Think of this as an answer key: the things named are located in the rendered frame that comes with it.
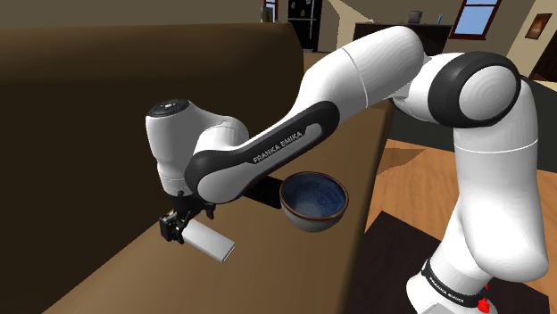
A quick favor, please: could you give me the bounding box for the dark sideboard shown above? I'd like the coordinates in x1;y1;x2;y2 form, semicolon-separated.
353;10;454;57

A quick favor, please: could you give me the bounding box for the brown framed wall picture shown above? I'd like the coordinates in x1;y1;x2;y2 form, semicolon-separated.
524;12;553;41

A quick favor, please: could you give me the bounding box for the blue bowl with grey outside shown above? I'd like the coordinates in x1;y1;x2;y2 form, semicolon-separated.
278;170;350;234

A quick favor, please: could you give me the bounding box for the dark robot stand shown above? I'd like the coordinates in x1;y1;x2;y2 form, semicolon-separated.
345;210;551;314

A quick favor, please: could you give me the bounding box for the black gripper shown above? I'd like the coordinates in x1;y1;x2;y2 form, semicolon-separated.
158;190;217;244

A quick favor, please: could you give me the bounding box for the black tall cabinet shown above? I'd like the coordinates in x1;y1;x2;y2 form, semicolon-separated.
287;0;323;50

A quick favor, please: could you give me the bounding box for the red framed window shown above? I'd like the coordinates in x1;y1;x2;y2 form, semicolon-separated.
449;0;503;41

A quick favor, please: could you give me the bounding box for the white rectangular box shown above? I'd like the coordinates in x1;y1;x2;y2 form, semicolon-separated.
181;219;237;264

